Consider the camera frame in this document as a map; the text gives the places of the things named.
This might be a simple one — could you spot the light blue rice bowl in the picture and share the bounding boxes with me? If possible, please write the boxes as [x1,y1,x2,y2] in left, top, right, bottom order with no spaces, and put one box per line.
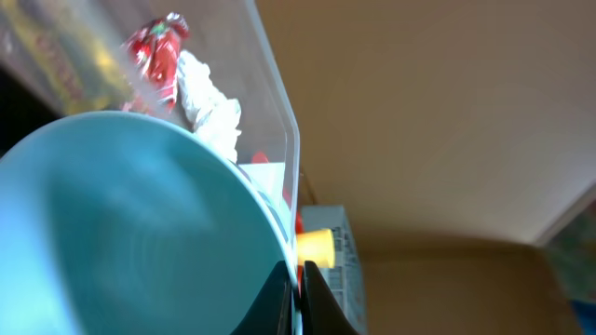
[1,112,296,334]

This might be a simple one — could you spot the clear plastic bin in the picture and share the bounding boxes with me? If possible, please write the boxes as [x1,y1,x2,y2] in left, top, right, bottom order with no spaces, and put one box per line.
[0,0,302,234]

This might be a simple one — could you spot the grey dishwasher rack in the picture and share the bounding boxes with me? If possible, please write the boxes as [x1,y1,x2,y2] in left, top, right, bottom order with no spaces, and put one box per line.
[301,205,368,334]

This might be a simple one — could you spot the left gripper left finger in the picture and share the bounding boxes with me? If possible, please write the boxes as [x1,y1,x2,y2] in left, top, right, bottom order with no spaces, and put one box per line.
[232,261,292,335]

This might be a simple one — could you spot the yellow snack wrapper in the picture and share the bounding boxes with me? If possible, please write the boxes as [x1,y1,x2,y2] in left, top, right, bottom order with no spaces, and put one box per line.
[1,0,134,114]

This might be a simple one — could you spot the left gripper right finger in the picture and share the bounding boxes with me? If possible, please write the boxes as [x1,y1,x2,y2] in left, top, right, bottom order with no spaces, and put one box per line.
[300,261,358,335]

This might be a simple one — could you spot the red snack wrapper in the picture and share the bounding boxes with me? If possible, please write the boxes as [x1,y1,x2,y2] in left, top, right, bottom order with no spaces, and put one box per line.
[123,12,189,113]

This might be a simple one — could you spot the red plastic tray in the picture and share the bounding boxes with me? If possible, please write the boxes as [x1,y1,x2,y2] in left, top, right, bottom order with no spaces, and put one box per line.
[251,152,305,294]

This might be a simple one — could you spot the yellow plastic cup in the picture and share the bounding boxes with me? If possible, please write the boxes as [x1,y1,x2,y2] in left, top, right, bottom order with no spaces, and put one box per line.
[296,229,335,268]

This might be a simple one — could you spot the white tissue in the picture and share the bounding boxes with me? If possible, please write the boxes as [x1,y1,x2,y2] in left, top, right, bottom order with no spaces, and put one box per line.
[177,50,241,163]

